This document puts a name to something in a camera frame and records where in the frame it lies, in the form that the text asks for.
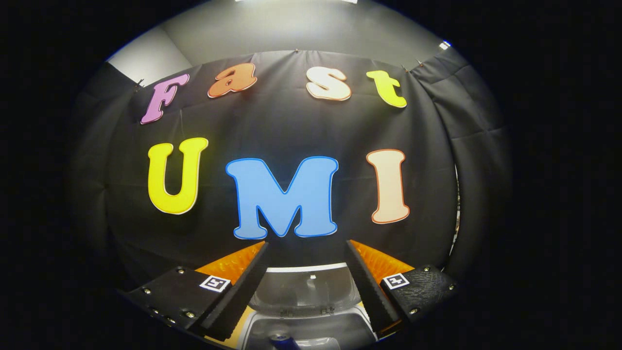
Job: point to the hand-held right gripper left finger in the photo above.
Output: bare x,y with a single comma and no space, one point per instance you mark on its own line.
243,296

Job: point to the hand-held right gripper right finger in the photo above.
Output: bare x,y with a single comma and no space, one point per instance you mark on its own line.
369,291

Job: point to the silver pop can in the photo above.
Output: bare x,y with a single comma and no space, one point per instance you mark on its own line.
284,341

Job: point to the white desktop garbage bin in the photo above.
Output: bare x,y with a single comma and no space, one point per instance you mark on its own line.
306,291

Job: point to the long ceiling light panel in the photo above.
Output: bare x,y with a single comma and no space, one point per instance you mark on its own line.
296,1

